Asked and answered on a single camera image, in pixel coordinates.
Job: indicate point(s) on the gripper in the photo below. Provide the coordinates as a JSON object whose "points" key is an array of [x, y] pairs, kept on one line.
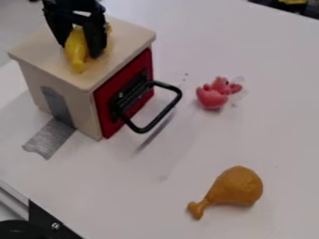
{"points": [[70, 7]]}

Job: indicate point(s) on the yellow toy banana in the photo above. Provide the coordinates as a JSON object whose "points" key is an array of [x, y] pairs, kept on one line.
{"points": [[76, 49]]}

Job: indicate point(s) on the drawer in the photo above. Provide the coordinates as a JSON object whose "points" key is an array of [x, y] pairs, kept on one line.
{"points": [[128, 93]]}

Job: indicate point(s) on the cabinet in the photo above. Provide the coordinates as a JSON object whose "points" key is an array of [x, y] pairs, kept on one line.
{"points": [[62, 74]]}

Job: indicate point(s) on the grey tape strip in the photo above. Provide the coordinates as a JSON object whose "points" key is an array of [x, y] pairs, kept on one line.
{"points": [[52, 124]]}

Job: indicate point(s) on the pink toy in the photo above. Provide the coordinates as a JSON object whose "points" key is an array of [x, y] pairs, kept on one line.
{"points": [[216, 92]]}

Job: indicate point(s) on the toy chicken drumstick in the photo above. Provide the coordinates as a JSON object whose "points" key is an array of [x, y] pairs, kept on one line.
{"points": [[232, 189]]}

